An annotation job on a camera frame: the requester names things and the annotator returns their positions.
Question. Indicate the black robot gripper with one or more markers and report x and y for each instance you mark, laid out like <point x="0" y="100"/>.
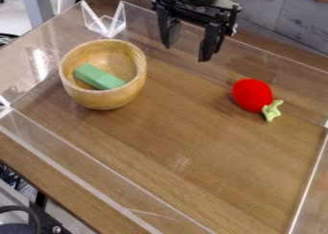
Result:
<point x="217" y="13"/>

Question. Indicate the wooden bowl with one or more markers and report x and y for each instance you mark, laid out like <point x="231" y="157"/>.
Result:
<point x="120" y="58"/>

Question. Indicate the red plush strawberry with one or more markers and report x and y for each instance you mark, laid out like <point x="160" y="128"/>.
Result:
<point x="253" y="96"/>

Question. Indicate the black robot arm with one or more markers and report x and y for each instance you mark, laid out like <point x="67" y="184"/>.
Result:
<point x="215" y="15"/>

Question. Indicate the green rectangular block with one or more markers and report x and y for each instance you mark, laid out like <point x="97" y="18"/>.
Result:
<point x="97" y="77"/>

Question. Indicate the clear acrylic tray enclosure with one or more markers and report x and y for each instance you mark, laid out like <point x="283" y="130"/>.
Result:
<point x="180" y="162"/>

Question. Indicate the black table leg bracket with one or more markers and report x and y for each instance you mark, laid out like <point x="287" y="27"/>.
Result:
<point x="51" y="225"/>

